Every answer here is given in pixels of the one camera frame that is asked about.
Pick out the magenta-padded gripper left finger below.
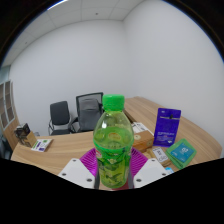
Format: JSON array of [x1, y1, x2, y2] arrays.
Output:
[[57, 148, 100, 190]]

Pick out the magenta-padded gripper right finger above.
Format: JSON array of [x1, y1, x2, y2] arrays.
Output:
[[127, 148, 169, 189]]

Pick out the green drink bottle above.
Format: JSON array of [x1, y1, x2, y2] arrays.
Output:
[[92, 94, 135, 190]]

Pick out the tan snack packet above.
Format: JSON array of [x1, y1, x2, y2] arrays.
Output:
[[146, 145, 172, 167]]

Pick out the small blue packet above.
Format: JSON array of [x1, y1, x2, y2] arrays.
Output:
[[164, 166, 175, 176]]

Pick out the tan cardboard box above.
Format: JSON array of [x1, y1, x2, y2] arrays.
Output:
[[132, 129, 155, 153]]

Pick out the green packet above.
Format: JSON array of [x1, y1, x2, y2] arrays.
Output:
[[165, 138, 198, 170]]

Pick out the purple package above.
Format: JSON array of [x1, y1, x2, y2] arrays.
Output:
[[153, 107, 182, 148]]

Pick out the brown printed carton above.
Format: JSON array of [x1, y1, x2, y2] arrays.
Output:
[[23, 130, 38, 148]]

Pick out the dark office chair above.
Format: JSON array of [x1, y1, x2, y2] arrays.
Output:
[[48, 100, 73, 136]]

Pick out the black mesh office chair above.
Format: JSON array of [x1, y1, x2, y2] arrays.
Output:
[[68, 92, 105, 134]]

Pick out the wooden side desk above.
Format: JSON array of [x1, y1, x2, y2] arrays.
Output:
[[123, 96, 164, 126]]

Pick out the dark striped carton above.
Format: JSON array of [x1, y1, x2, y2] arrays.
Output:
[[14, 123, 32, 145]]

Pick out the long ceiling light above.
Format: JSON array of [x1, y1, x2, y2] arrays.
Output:
[[46, 0, 68, 11]]

